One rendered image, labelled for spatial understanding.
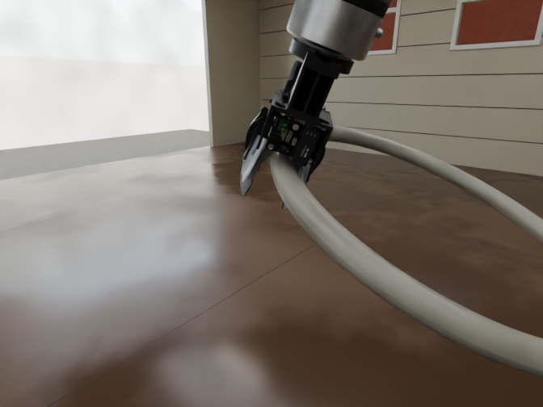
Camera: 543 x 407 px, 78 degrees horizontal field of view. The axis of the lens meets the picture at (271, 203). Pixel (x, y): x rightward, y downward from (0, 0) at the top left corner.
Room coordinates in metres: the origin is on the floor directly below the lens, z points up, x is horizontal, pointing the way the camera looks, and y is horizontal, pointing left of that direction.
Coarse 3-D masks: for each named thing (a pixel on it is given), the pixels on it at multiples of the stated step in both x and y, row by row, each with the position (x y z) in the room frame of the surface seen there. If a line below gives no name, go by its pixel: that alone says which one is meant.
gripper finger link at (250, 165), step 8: (256, 144) 0.44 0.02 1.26; (264, 144) 0.42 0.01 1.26; (256, 152) 0.43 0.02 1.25; (264, 152) 0.44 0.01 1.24; (248, 160) 0.44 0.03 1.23; (256, 160) 0.42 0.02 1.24; (248, 168) 0.42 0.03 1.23; (256, 168) 0.44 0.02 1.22; (248, 176) 0.45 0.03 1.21; (240, 184) 0.45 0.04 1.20; (248, 184) 0.45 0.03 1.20
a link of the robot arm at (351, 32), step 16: (304, 0) 0.37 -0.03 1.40; (320, 0) 0.35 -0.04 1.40; (336, 0) 0.35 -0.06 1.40; (304, 16) 0.36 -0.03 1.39; (320, 16) 0.35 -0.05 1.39; (336, 16) 0.35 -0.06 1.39; (352, 16) 0.35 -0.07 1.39; (368, 16) 0.35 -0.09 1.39; (304, 32) 0.36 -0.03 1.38; (320, 32) 0.35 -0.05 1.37; (336, 32) 0.35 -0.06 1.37; (352, 32) 0.35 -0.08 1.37; (368, 32) 0.36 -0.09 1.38; (320, 48) 0.37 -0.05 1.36; (336, 48) 0.35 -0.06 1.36; (352, 48) 0.36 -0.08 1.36; (368, 48) 0.38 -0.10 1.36
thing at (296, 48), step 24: (312, 48) 0.37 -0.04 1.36; (312, 72) 0.38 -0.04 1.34; (336, 72) 0.35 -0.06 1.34; (288, 96) 0.42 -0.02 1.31; (312, 96) 0.38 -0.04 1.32; (288, 120) 0.38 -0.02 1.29; (312, 120) 0.36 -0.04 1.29; (288, 144) 0.39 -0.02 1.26; (312, 144) 0.37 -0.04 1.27; (312, 168) 0.37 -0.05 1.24
